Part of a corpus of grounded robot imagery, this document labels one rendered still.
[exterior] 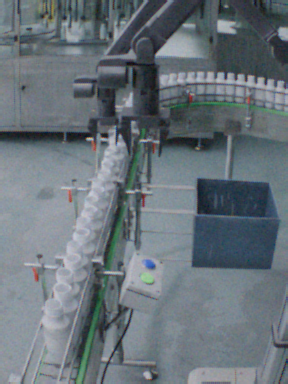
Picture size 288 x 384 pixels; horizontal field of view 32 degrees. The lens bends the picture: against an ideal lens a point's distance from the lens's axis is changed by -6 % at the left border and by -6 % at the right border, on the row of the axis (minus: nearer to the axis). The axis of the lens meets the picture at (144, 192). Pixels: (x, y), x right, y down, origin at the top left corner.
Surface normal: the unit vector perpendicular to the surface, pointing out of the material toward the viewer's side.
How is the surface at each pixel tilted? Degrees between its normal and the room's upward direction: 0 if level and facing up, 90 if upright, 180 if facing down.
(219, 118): 89
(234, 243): 90
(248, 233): 90
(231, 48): 90
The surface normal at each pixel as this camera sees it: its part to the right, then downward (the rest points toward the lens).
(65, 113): -0.11, 0.49
